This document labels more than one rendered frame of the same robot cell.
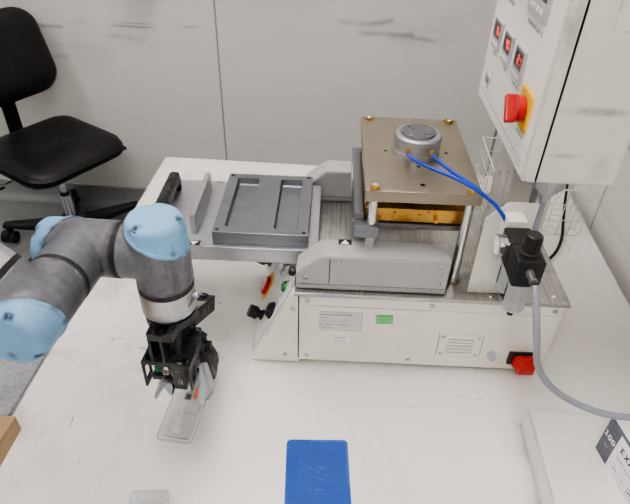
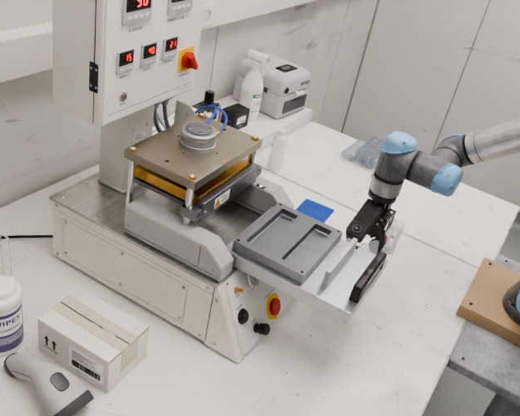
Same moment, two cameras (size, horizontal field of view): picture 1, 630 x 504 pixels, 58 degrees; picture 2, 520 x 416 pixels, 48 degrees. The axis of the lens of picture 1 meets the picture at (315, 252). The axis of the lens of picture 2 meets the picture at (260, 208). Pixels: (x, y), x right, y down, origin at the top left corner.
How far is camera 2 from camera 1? 1.92 m
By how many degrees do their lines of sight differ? 107
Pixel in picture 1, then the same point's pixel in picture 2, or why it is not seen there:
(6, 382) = (474, 347)
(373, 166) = (239, 148)
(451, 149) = (170, 135)
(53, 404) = (438, 319)
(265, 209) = (295, 230)
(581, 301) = (49, 212)
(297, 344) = not seen: hidden behind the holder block
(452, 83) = not seen: outside the picture
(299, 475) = not seen: hidden behind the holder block
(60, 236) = (447, 157)
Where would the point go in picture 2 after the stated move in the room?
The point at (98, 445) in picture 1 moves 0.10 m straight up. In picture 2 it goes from (408, 286) to (421, 257)
